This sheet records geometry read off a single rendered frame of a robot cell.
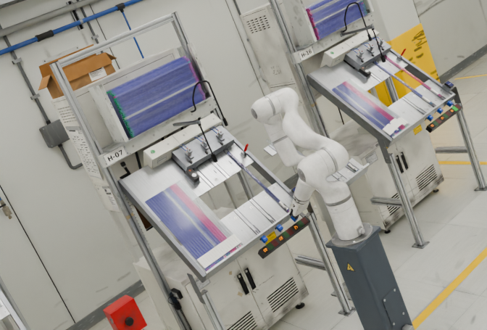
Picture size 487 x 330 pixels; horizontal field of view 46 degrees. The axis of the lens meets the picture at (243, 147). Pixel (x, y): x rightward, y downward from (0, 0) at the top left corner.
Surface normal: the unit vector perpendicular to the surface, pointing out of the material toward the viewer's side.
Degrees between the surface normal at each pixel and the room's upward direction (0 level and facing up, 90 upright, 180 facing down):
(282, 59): 90
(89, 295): 90
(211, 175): 45
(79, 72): 80
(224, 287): 90
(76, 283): 90
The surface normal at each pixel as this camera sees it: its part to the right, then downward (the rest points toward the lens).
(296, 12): -0.74, 0.45
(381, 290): 0.59, -0.04
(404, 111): 0.11, -0.65
